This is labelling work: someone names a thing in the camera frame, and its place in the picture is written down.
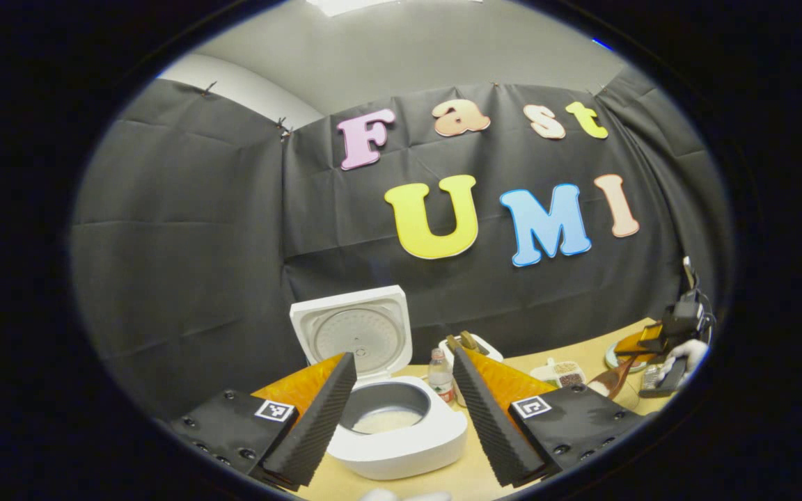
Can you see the pale green plate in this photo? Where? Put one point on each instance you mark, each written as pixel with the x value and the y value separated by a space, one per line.
pixel 617 360

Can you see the white divided grain dish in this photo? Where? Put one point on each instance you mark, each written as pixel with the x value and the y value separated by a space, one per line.
pixel 561 374

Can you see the white toaster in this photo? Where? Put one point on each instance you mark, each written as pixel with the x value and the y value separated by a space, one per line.
pixel 491 348

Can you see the small clear bottle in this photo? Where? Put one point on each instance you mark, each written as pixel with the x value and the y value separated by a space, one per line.
pixel 441 379

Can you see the brown wooden spoon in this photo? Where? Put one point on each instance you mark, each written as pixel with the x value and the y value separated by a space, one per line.
pixel 603 383

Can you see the white rice cooker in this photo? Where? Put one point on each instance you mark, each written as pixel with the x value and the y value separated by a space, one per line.
pixel 401 452

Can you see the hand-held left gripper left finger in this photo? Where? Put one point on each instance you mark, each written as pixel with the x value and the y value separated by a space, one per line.
pixel 310 431

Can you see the long ceiling light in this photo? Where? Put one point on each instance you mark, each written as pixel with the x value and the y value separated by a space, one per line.
pixel 352 5

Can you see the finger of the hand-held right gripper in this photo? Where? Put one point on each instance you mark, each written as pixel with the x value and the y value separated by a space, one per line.
pixel 641 341

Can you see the black backdrop cloth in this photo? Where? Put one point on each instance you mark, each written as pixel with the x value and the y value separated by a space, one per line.
pixel 199 243

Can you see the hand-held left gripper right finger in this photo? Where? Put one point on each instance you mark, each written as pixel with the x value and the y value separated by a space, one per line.
pixel 491 424

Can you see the small ceiling light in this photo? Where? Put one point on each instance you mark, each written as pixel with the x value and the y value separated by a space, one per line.
pixel 603 44

